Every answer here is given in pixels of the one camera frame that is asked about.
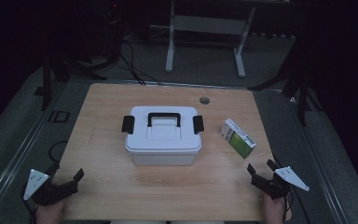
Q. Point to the black floor socket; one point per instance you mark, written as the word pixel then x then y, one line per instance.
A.
pixel 59 116

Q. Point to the person's right hand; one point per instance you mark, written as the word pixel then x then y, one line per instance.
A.
pixel 273 210

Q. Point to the green and white medicine box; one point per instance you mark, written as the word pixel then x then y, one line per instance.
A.
pixel 240 141

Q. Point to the white metal stand frame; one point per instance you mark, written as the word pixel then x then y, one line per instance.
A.
pixel 209 25

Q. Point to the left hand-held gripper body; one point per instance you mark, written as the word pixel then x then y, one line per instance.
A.
pixel 48 191

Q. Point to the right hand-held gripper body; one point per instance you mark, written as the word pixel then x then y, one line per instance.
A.
pixel 279 183

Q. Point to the black tripod stand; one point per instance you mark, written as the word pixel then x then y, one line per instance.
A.
pixel 56 74
pixel 295 84

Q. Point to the person's left hand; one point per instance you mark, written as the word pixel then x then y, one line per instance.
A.
pixel 51 213

